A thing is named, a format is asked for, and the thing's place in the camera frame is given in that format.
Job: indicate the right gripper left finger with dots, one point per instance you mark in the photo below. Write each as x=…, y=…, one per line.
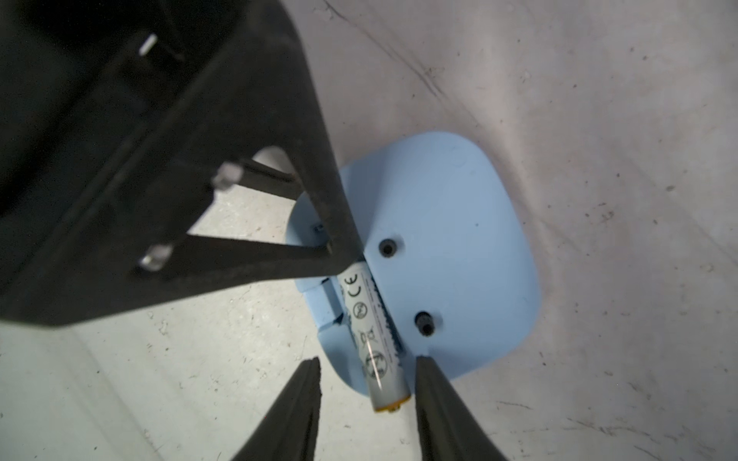
x=289, y=429

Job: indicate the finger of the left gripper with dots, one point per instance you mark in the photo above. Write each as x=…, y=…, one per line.
x=253, y=108

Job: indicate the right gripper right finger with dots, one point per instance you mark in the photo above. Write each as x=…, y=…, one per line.
x=447, y=429

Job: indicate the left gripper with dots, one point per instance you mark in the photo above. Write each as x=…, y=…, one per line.
x=108, y=156

